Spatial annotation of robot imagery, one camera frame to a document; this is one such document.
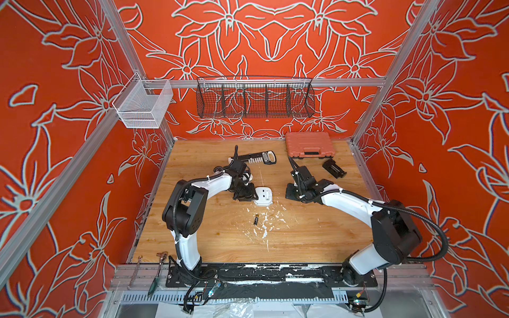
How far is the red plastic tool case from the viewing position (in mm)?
1091

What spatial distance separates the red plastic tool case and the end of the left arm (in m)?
0.34

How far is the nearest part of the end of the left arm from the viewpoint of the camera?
79 cm
